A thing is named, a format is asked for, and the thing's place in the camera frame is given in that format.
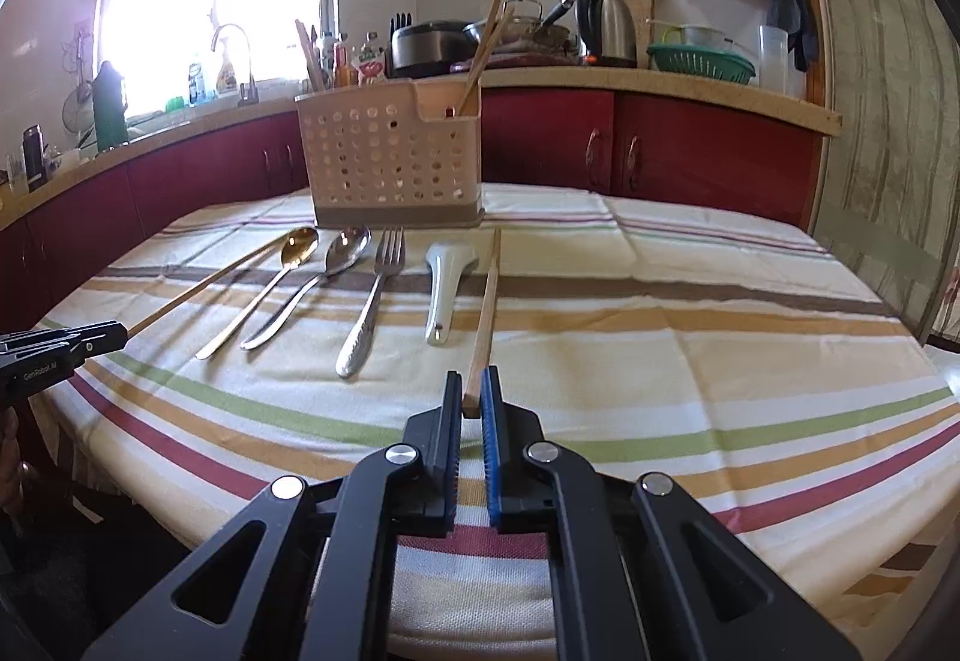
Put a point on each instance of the orange oil bottle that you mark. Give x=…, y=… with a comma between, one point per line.
x=345, y=64

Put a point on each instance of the red induction cooker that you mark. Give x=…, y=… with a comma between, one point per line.
x=532, y=60

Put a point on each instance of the striped tablecloth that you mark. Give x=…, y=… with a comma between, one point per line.
x=675, y=368

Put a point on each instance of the gold metal spoon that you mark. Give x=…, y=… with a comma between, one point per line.
x=300, y=248

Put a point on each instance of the clear drinking glass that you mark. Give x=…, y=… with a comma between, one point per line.
x=15, y=177

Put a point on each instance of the frosted glass door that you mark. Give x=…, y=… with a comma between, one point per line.
x=877, y=106

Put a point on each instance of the wooden cutting board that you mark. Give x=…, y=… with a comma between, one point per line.
x=643, y=19

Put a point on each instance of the grey rice cooker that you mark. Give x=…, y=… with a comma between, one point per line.
x=427, y=49

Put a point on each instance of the dish soap bottle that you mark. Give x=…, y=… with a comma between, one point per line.
x=225, y=76

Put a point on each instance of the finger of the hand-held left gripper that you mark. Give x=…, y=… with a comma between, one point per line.
x=52, y=349
x=90, y=331

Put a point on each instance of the translucent plastic container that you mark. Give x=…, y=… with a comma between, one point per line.
x=772, y=60

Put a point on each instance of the steel electric kettle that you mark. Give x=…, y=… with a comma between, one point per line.
x=607, y=30

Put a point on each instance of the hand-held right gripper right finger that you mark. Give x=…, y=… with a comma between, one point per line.
x=491, y=436

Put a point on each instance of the green thermos flask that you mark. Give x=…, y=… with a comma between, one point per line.
x=109, y=106

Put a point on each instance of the green plastic colander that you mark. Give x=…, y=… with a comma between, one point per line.
x=701, y=64

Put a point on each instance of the white rice paddle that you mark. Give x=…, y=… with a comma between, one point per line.
x=442, y=286

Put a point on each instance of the wooden chopstick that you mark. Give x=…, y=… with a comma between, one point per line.
x=486, y=316
x=482, y=42
x=304, y=53
x=497, y=30
x=316, y=72
x=187, y=301

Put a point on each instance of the clear plastic bottle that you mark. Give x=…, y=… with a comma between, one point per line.
x=196, y=83

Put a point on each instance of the beige perforated utensil holder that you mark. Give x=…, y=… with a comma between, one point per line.
x=375, y=143

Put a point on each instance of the person's left hand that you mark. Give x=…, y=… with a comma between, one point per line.
x=9, y=458

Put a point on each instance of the steel wok with lid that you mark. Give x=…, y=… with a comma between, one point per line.
x=536, y=30

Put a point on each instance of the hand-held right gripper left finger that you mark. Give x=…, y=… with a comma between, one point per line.
x=450, y=451

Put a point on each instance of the silver metal spoon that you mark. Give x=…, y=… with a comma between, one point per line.
x=347, y=250

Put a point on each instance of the hanging metal strainer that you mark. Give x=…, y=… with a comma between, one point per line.
x=71, y=113

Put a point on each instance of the tall curved metal faucet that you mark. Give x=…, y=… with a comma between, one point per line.
x=247, y=83

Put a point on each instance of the silver metal fork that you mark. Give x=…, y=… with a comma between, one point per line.
x=360, y=338

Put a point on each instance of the dark insulated bottle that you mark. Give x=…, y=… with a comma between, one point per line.
x=34, y=162

